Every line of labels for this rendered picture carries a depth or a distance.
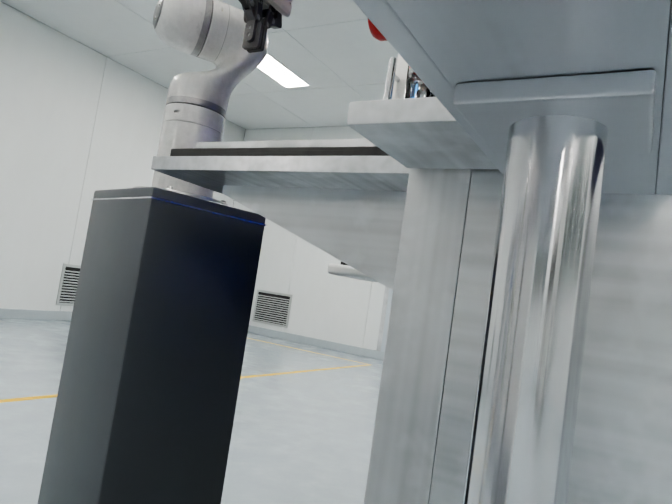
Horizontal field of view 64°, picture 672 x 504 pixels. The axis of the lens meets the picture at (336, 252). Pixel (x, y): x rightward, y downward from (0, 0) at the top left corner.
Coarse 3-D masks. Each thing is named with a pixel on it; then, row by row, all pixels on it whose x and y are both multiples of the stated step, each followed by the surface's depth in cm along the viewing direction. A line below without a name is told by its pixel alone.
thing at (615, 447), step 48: (480, 192) 51; (480, 240) 50; (624, 240) 44; (480, 288) 50; (624, 288) 44; (480, 336) 49; (624, 336) 43; (624, 384) 43; (576, 432) 44; (624, 432) 43; (432, 480) 49; (576, 480) 44; (624, 480) 42
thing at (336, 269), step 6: (330, 264) 150; (336, 264) 149; (330, 270) 150; (336, 270) 149; (342, 270) 148; (348, 270) 147; (354, 270) 146; (348, 276) 149; (354, 276) 146; (360, 276) 145; (366, 276) 144
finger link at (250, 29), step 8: (248, 0) 82; (248, 8) 84; (248, 16) 84; (248, 24) 84; (256, 24) 84; (248, 32) 84; (256, 32) 84; (248, 40) 83; (256, 40) 84; (248, 48) 84
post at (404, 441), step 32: (416, 192) 54; (448, 192) 52; (416, 224) 54; (448, 224) 52; (416, 256) 53; (448, 256) 52; (416, 288) 53; (448, 288) 51; (416, 320) 52; (448, 320) 51; (384, 352) 54; (416, 352) 52; (384, 384) 53; (416, 384) 51; (384, 416) 52; (416, 416) 51; (384, 448) 52; (416, 448) 51; (384, 480) 52; (416, 480) 50
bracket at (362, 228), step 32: (224, 192) 80; (256, 192) 77; (288, 192) 74; (320, 192) 72; (352, 192) 69; (384, 192) 67; (288, 224) 74; (320, 224) 71; (352, 224) 69; (384, 224) 66; (352, 256) 68; (384, 256) 66
